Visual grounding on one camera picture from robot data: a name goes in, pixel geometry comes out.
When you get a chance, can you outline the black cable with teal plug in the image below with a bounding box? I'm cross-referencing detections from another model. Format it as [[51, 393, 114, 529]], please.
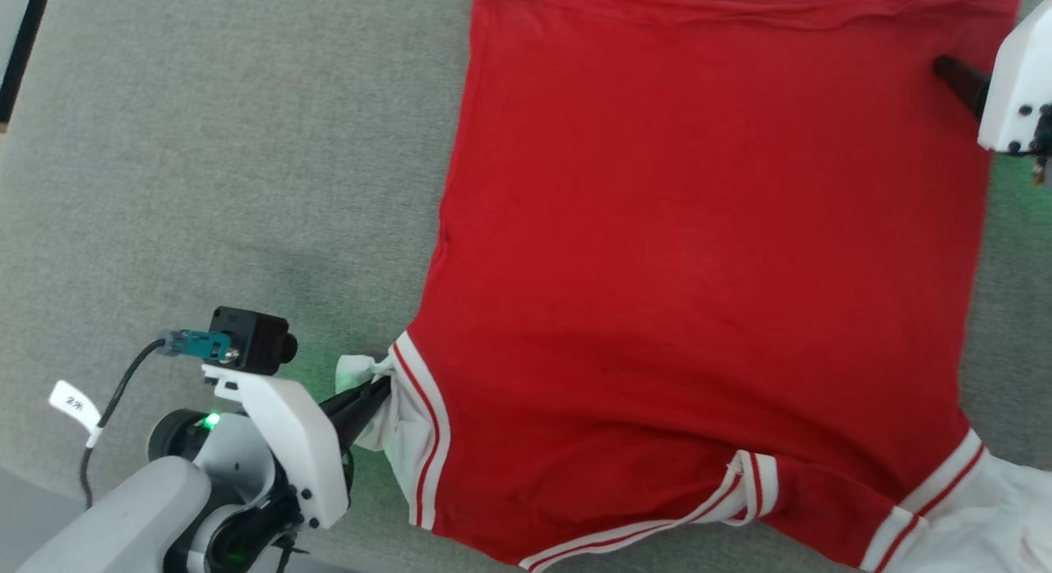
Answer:
[[78, 328, 233, 511]]

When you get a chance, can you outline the white paper cable tag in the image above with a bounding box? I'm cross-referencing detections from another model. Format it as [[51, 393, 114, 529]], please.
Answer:
[[48, 379, 104, 449]]

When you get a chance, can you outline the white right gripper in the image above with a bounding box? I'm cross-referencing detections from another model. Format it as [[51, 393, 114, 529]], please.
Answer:
[[933, 0, 1052, 156]]

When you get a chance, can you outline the grey fabric sofa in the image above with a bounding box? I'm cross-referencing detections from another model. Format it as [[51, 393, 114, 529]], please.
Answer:
[[0, 0, 1052, 573]]

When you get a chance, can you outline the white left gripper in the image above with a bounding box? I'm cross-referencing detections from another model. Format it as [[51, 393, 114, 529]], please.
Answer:
[[201, 363, 395, 531]]

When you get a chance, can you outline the red and white shirt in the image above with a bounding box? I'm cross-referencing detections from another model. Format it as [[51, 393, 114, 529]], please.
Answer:
[[335, 0, 1052, 573]]

